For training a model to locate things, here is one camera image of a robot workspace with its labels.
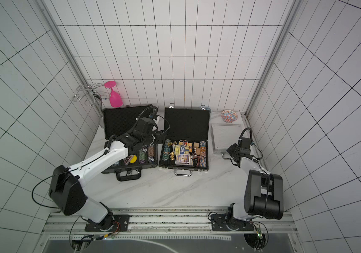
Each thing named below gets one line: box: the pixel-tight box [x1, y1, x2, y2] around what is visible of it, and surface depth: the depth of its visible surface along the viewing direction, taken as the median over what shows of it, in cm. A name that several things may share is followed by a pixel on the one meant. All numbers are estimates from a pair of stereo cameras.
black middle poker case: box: [158, 103, 210, 177], surface depth 97 cm
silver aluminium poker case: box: [210, 123, 242, 160], surface depth 102 cm
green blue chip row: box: [162, 138, 171, 161], surface depth 97 cm
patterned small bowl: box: [220, 109, 239, 124], surface depth 117 cm
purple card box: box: [175, 153, 194, 166], surface depth 92 cm
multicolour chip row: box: [199, 140, 207, 168], surface depth 95 cm
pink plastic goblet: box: [103, 80, 123, 108], surface depth 108 cm
